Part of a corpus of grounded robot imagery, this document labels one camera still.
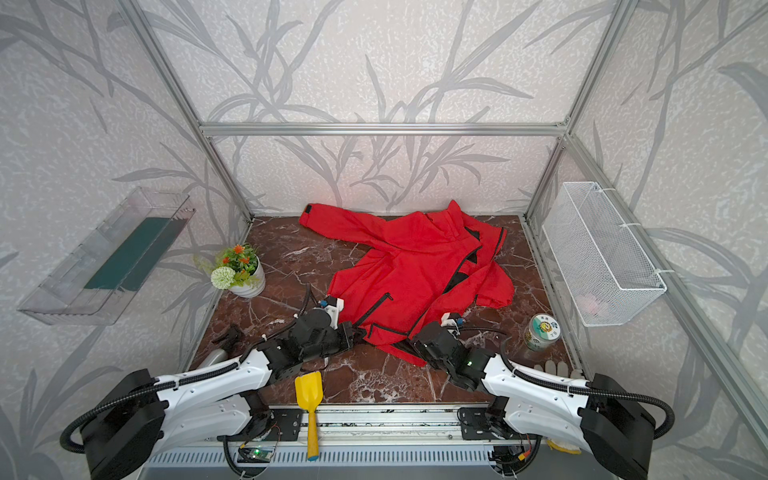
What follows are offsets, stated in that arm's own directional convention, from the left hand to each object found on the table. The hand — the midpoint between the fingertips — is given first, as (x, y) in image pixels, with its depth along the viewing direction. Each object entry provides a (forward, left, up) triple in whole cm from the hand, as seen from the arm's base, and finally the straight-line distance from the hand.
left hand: (372, 326), depth 80 cm
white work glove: (-7, -50, -11) cm, 52 cm away
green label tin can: (0, -47, -2) cm, 47 cm away
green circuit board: (-28, +25, -11) cm, 39 cm away
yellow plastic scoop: (-14, +16, -10) cm, 24 cm away
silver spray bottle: (-6, +44, -8) cm, 45 cm away
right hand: (+1, -10, -3) cm, 10 cm away
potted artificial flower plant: (+16, +41, +2) cm, 44 cm away
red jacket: (+22, -14, -6) cm, 27 cm away
